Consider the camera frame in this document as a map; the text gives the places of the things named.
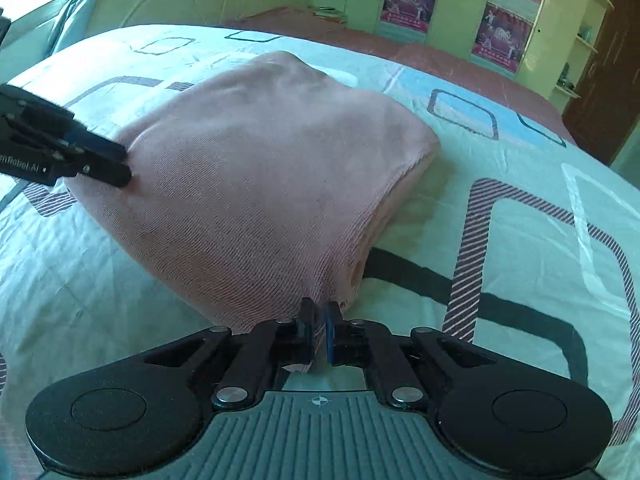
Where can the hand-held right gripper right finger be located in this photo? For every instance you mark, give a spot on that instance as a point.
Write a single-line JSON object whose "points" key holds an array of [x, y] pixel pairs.
{"points": [[330, 332]]}

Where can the light green patterned bed sheet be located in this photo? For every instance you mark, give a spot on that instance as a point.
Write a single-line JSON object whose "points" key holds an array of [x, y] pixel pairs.
{"points": [[520, 230]]}

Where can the light blue curtain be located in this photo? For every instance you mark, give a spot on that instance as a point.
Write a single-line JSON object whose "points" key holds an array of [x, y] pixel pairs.
{"points": [[75, 20]]}

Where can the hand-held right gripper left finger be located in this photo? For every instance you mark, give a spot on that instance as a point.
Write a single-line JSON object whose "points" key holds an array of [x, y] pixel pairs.
{"points": [[306, 335]]}

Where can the yellow-green wardrobe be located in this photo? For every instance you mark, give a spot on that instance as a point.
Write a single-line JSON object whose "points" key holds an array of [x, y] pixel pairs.
{"points": [[455, 10]]}

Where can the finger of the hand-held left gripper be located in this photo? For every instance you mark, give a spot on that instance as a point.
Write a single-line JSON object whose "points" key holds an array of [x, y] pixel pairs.
{"points": [[100, 145], [102, 170]]}

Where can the small green bottle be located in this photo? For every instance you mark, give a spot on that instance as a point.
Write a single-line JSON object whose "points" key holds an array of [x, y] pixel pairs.
{"points": [[565, 79]]}

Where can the pink long-sleeve shirt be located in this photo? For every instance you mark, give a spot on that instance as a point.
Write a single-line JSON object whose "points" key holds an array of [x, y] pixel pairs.
{"points": [[260, 175]]}

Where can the teal vase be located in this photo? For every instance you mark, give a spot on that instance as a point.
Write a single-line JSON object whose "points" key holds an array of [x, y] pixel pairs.
{"points": [[588, 34]]}

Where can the yellow-green corner shelf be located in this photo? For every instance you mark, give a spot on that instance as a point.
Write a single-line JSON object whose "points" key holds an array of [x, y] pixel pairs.
{"points": [[592, 47]]}

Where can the dark brown wooden door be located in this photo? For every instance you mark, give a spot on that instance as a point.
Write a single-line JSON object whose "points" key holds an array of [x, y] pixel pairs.
{"points": [[607, 75]]}

